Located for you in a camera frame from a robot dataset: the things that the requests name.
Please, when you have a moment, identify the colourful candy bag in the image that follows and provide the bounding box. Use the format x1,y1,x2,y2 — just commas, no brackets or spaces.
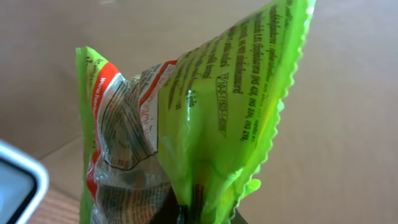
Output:
76,0,315,223

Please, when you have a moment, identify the white barcode scanner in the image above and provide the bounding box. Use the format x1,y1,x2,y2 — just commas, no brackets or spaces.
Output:
1,140,49,224

